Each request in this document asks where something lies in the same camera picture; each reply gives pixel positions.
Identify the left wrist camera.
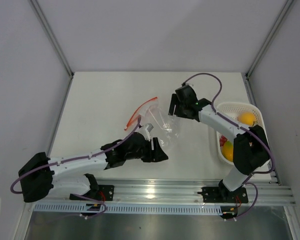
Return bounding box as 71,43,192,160
138,123,154,141

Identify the slotted white cable duct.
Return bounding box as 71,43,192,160
33,202,222,216

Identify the clear zip top bag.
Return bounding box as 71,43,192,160
124,97,181,150

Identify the yellow green mango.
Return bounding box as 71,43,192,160
221,141,234,162

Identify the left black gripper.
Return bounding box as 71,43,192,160
125,137,168,163

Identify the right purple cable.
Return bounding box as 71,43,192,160
183,72,277,222

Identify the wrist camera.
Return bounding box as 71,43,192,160
181,81,194,88
138,123,154,141

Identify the right aluminium frame post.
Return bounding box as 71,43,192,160
245,0,296,81

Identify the left aluminium frame post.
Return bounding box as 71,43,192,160
28,0,74,78

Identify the orange fruit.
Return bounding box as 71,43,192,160
237,112,257,127

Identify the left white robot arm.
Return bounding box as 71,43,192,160
15,132,169,203

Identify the aluminium mounting rail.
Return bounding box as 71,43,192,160
34,178,297,207

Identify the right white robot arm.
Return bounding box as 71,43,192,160
168,84,271,202

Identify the red grape bunch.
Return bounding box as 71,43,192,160
219,135,228,147

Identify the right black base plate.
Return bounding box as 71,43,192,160
197,186,249,204

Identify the white perforated plastic basket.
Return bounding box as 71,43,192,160
216,102,271,175

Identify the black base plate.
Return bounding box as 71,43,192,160
197,186,249,204
82,185,115,202

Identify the aluminium frame post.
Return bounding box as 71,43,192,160
245,0,296,81
28,0,74,78

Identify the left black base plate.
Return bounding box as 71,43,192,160
82,185,115,202

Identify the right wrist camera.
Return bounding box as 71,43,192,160
181,81,194,88

